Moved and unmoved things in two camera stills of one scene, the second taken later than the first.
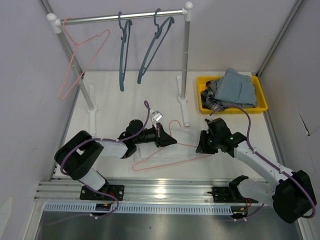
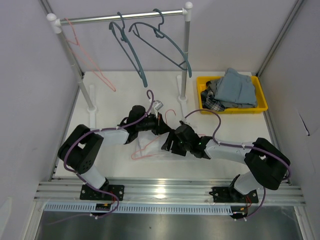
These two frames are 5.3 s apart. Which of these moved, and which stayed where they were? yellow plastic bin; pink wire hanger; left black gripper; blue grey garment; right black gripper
Moved: pink wire hanger; left black gripper; right black gripper
Stayed: blue grey garment; yellow plastic bin
